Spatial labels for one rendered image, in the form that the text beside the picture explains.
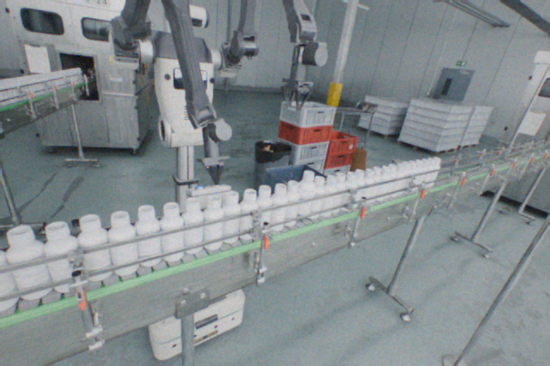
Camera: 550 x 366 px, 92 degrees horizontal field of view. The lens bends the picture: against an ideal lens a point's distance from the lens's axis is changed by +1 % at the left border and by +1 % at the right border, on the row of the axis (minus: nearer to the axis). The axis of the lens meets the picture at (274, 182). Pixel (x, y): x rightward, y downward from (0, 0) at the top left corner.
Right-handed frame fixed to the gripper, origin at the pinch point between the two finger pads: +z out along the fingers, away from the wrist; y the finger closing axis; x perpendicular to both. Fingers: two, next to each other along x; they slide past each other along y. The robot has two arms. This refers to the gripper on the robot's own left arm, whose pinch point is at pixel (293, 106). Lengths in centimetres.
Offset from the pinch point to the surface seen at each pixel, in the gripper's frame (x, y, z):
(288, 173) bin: -39, 45, 49
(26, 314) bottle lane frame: 79, -21, 40
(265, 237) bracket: 24.9, -26.9, 33.1
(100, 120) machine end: 50, 359, 86
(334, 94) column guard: -724, 676, 66
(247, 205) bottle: 26.0, -17.2, 27.3
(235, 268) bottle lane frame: 30, -20, 48
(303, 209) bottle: 2.3, -17.3, 33.6
